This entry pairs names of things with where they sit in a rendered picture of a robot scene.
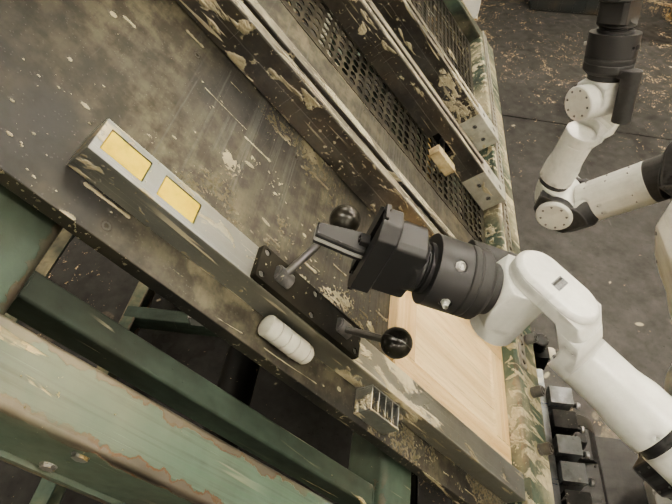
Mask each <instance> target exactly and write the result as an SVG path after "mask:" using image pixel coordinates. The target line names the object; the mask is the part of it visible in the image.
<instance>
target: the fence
mask: <svg viewBox="0 0 672 504"><path fill-rule="evenodd" d="M112 131H113V132H115V133H116V134H117V135H118V136H119V137H120V138H122V139H123V140H124V141H125V142H126V143H128V144H129V145H130V146H131V147H132V148H133V149H135V150H136V151H137V152H138V153H139V154H141V155H142V156H143V157H144V158H145V159H146V160H148V161H149V162H150V163H151V165H150V167H149V168H148V170H147V172H146V173H145V175H144V177H143V179H142V180H141V181H140V180H139V179H138V178H136V177H135V176H134V175H133V174H132V173H130V172H129V171H128V170H127V169H125V168H124V167H123V166H122V165H121V164H119V163H118V162H117V161H116V160H114V159H113V158H112V157H111V156H110V155H108V154H107V153H106V152H105V151H103V150H102V149H101V148H100V146H101V145H102V144H103V142H104V141H105V139H106V138H107V137H108V135H109V134H110V133H111V132H112ZM67 165H68V166H69V167H71V168H72V169H73V170H74V171H76V172H77V173H78V174H80V175H81V176H82V177H84V178H85V179H86V180H87V181H89V182H90V183H91V184H93V185H94V186H95V187H97V188H98V189H99V190H100V191H102V192H103V193H104V194H106V195H107V196H108V197H109V198H111V199H112V200H113V201H115V202H116V203H117V204H119V205H120V206H121V207H122V208H124V209H125V210H126V211H128V212H129V213H130V214H132V215H133V216H134V217H135V218H137V219H138V220H139V221H141V222H142V223H143V224H144V225H146V226H147V227H148V228H150V229H151V230H152V231H154V232H155V233H156V234H157V235H159V236H160V237H161V238H163V239H164V240H165V241H167V242H168V243H169V244H170V245H172V246H173V247H174V248H176V249H177V250H178V251H179V252H181V253H182V254H183V255H185V256H186V257H187V258H189V259H190V260H191V261H192V262H194V263H195V264H196V265H198V266H199V267H200V268H202V269H203V270H204V271H205V272H207V273H208V274H209V275H211V276H212V277H213V278H214V279H216V280H217V281H218V282H220V283H221V284H222V285H224V286H225V287H226V288H227V289H229V290H230V291H231V292H233V293H234V294H235V295H237V296H238V297H239V298H240V299H242V300H243V301H244V302H246V303H247V304H248V305H250V306H251V307H252V308H253V309H255V310H256V311H257V312H259V313H260V314H261V315H262V316H264V317H266V316H268V315H274V316H276V317H277V318H278V319H279V320H281V321H282V322H283V323H285V324H286V325H287V326H288V327H290V328H291V329H292V330H293V331H295V332H296V333H297V334H299V335H300V336H301V337H302V338H304V339H305V340H306V341H307V342H309V343H310V345H311V346H313V348H314V356H316V357H317V358H318V359H320V360H321V361H322V362H323V363H325V364H326V365H327V366H329V367H330V368H331V369H332V370H334V371H335V372H336V373H338V374H339V375H340V376H342V377H343V378H344V379H345V380H347V381H348V382H349V383H351V384H352V385H353V386H355V387H356V388H360V387H364V386H368V385H372V384H373V385H374V386H375V387H377V388H378V389H379V390H380V391H382V392H383V393H384V394H385V395H387V396H388V397H389V398H390V399H392V400H393V401H394V402H396V403H397V404H398V405H399V406H400V408H399V421H400V422H401V423H403V424H404V425H405V426H406V427H408V428H409V429H410V430H412V431H413V432H414V433H415V434H417V435H418V436H419V437H421V438H422V439H423V440H425V441H426V442H427V443H428V444H430V445H431V446H432V447H434V448H435V449H436V450H438V451H439V452H440V453H441V454H443V455H444V456H445V457H447V458H448V459H449V460H450V461H452V462H453V463H454V464H456V465H457V466H458V467H460V468H461V469H462V470H463V471H465V472H466V473H467V474H469V475H470V476H471V477H473V478H474V479H475V480H476V481H478V482H479V483H480V484H482V485H483V486H484V487H485V488H487V489H488V490H489V491H491V492H492V493H493V494H495V495H496V496H497V497H498V498H500V499H501V500H502V501H504V502H505V503H514V502H523V501H526V497H525V487H524V477H523V474H522V473H521V472H520V471H519V470H517V469H516V468H515V467H514V466H513V465H512V464H510V463H509V462H508V461H507V460H506V459H505V458H503V457H502V456H501V455H500V454H499V453H498V452H496V451H495V450H494V449H493V448H492V447H491V446H489V445H488V444H487V443H486V442H485V441H484V440H482V439H481V438H480V437H479V436H478V435H477V434H476V433H474V432H473V431H472V430H471V429H470V428H469V427H467V426H466V425H465V424H464V423H463V422H462V421H460V420H459V419H458V418H457V417H456V416H455V415H453V414H452V413H451V412H450V411H449V410H448V409H446V408H445V407H444V406H443V405H442V404H441V403H439V402H438V401H437V400H436V399H435V398H434V397H432V396H431V395H430V394H429V393H428V392H427V391H425V390H424V389H423V388H422V387H421V386H420V385H419V384H417V383H416V382H415V381H414V380H413V379H412V378H410V377H409V376H408V375H407V374H406V373H405V372H403V371H402V370H401V369H400V368H399V367H398V366H396V365H395V364H394V363H393V362H392V361H391V360H389V359H388V358H387V357H386V356H385V355H384V354H382V353H381V352H380V351H379V350H378V349H377V348H375V347H374V346H373V345H372V344H371V343H370V342H369V341H367V340H366V339H365V338H361V340H360V348H359V357H358V358H356V359H353V360H352V359H350V358H349V357H348V356H347V355H346V354H344V353H343V352H342V351H341V350H339V349H338V348H337V347H336V346H334V345H333V344H332V343H331V342H329V341H328V340H327V339H326V338H325V337H323V336H322V335H321V334H320V333H318V332H317V331H316V330H315V329H313V328H312V327H311V326H310V325H308V324H307V323H306V322H305V321H304V320H302V319H301V318H300V317H299V316H297V315H296V314H295V313H294V312H292V311H291V310H290V309H289V308H287V307H286V306H285V305H284V304H283V303H281V302H280V301H279V300H278V299H276V298H275V297H274V296H273V295H271V294H270V293H269V292H268V291H266V290H265V289H264V288H263V287H262V286H260V285H259V284H258V283H257V282H255V281H254V280H253V279H252V278H251V277H250V274H251V271H252V268H253V264H254V261H255V258H256V255H257V252H258V249H259V247H258V246H257V245H256V244H255V243H253V242H252V241H251V240H250V239H249V238H248V237H246V236H245V235H244V234H243V233H242V232H241V231H239V230H238V229H237V228H236V227H235V226H234V225H232V224H231V223H230V222H229V221H228V220H227V219H225V218H224V217H223V216H222V215H221V214H220V213H218V212H217V211H216V210H215V209H214V208H213V207H212V206H210V205H209V204H208V203H207V202H206V201H205V200H203V199H202V198H201V197H200V196H199V195H198V194H196V193H195V192H194V191H193V190H192V189H191V188H189V187H188V186H187V185H186V184H185V183H184V182H182V181H181V180H180V179H179V178H178V177H177V176H175V175H174V174H173V173H172V172H171V171H170V170H168V169H167V168H166V167H165V166H164V165H163V164H161V163H160V162H159V161H158V160H157V159H156V158H155V157H153V156H152V155H151V154H150V153H149V152H148V151H146V150H145V149H144V148H143V147H142V146H141V145H139V144H138V143H137V142H136V141H135V140H134V139H132V138H131V137H130V136H129V135H128V134H127V133H125V132H124V131H123V130H122V129H121V128H120V127H118V126H117V125H116V124H115V123H114V122H113V121H111V120H110V119H107V120H106V121H105V122H104V123H102V124H101V125H100V126H99V127H98V128H97V129H96V130H94V131H93V132H92V133H91V134H90V135H89V136H88V137H87V138H86V139H85V141H84V142H83V143H82V145H81V146H80V147H79V149H78V150H77V151H76V153H75V154H74V155H73V157H72V158H71V159H70V161H69V162H68V164H67ZM165 177H168V178H169V179H170V180H171V181H172V182H173V183H175V184H176V185H177V186H178V187H179V188H181V189H182V190H183V191H184V192H185V193H186V194H188V195H189V196H190V197H191V198H192V199H193V200H195V201H196V202H197V203H198V204H199V205H200V207H199V210H198V212H197V214H196V216H195V219H194V221H193V223H191V222H190V221H189V220H188V219H187V218H185V217H184V216H183V215H182V214H180V213H179V212H178V211H177V210H176V209H174V208H173V207H172V206H171V205H169V204H168V203H167V202H166V201H165V200H163V199H162V198H161V197H160V196H158V195H157V194H156V193H157V191H158V190H159V188H160V186H161V184H162V182H163V180H164V179H165Z"/></svg>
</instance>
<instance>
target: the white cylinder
mask: <svg viewBox="0 0 672 504"><path fill-rule="evenodd" d="M258 334H259V335H260V336H261V337H263V338H264V339H265V340H267V341H268V342H269V343H271V344H272V345H274V346H275V347H276V348H278V349H279V350H280V351H282V352H283V353H284V354H286V355H287V356H288V357H290V358H291V359H292V360H294V361H295V362H298V363H299V364H307V363H309V362H310V361H311V360H312V358H313V356H314V348H313V346H311V345H310V343H309V342H307V341H306V340H305V339H304V338H302V337H301V336H300V335H299V334H297V333H296V332H295V331H293V330H292V329H291V328H290V327H288V326H287V325H286V324H285V323H283V322H282V321H281V320H279V319H278V318H277V317H276V316H274V315H268V316H266V317H265V318H264V319H263V320H262V321H261V323H260V324H259V327H258Z"/></svg>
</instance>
